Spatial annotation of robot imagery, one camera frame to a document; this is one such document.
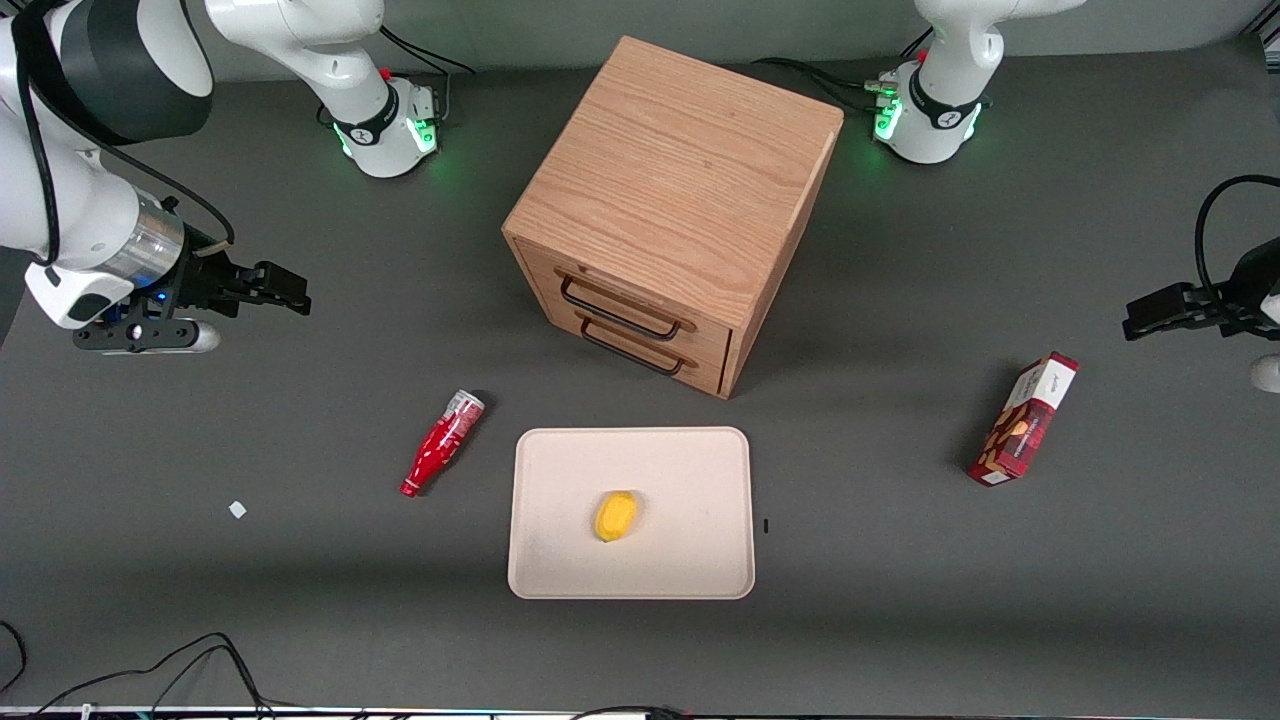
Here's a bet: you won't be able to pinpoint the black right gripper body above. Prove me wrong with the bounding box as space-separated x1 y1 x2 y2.
160 250 265 321

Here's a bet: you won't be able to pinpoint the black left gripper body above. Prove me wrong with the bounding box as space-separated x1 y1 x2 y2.
1188 274 1265 338

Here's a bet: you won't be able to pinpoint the red coke bottle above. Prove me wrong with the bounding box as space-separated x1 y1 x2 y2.
400 389 486 498

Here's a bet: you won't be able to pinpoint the beige plastic tray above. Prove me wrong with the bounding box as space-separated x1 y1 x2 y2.
507 427 756 601

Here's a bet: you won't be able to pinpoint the red cookie box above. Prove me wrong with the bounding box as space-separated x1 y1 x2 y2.
967 351 1080 488

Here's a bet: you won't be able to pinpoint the wooden drawer front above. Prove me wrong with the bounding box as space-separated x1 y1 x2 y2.
545 295 731 396
520 243 736 365

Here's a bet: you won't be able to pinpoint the yellow lemon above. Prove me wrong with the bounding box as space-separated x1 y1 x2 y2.
594 490 639 543

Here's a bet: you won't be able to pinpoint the wooden drawer cabinet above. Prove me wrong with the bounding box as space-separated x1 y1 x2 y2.
502 36 844 400

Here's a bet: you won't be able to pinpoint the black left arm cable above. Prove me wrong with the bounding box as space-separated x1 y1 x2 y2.
1193 175 1280 301

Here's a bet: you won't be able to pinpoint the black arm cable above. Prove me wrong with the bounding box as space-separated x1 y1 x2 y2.
8 0 237 269
1193 175 1280 301

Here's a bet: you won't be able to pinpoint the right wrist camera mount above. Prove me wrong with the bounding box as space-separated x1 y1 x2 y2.
72 314 222 354

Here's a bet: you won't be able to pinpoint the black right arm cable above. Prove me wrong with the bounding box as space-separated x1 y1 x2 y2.
8 0 237 269

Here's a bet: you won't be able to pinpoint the black right base cables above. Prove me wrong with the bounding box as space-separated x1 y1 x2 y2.
378 24 477 106

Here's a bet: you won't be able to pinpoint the black base cables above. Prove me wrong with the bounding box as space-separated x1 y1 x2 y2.
378 24 477 106
752 28 936 113

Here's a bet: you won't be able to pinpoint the black metal drawer handle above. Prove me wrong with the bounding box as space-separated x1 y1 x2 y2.
559 274 685 342
579 317 692 378

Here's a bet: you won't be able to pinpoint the black floor cables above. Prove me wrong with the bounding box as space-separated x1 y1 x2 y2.
0 620 276 720

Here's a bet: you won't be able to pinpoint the black left base cables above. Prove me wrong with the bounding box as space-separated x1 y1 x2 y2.
752 28 936 113

